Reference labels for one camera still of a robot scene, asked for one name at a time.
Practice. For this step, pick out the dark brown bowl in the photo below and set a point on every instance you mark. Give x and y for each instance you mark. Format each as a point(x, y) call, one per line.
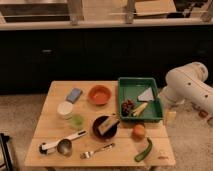
point(109, 134)

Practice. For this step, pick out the silver metal fork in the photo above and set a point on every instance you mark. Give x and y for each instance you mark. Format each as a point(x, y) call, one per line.
point(89, 154)

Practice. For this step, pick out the white paper cup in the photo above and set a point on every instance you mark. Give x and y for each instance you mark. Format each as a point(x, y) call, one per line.
point(64, 109)

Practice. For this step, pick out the white handled citrus squeezer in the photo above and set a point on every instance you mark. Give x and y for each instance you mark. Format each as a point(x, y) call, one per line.
point(45, 147)

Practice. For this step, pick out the wooden folding table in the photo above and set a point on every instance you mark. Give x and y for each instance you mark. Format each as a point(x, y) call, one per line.
point(51, 127)

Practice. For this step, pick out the green cucumber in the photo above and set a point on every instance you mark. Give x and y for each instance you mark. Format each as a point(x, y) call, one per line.
point(142, 155)

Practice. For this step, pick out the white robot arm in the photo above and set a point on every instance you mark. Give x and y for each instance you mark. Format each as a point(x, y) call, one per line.
point(188, 83)

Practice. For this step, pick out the silver metal measuring cup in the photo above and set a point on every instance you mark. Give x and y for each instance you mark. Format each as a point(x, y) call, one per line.
point(64, 147)

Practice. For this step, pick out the blue sponge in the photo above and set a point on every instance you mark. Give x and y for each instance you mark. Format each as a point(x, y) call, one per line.
point(74, 95)

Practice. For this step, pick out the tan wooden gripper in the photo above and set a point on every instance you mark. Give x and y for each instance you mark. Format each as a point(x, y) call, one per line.
point(169, 116)

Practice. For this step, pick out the dark red grape bunch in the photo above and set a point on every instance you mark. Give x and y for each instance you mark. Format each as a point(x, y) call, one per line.
point(126, 107)

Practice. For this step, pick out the pale yellow corn cob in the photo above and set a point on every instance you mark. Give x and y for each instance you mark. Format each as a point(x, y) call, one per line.
point(139, 109)

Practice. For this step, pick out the orange plastic bowl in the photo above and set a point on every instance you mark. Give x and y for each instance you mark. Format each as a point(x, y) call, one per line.
point(99, 95)

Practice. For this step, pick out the green plastic tray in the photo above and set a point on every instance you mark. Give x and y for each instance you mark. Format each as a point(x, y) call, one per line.
point(138, 100)

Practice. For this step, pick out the black stand on floor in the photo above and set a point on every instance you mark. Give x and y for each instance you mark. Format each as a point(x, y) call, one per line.
point(4, 152)

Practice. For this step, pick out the yellow brown sponge block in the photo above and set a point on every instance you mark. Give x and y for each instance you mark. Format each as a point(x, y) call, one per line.
point(108, 124)

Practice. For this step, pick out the orange peach fruit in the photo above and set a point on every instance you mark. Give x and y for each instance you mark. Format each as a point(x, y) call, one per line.
point(139, 131)

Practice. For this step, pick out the light green plastic cup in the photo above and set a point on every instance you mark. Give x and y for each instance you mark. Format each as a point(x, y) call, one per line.
point(76, 122)

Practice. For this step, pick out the dark cabinet counter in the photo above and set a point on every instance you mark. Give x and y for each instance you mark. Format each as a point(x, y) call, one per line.
point(34, 54)

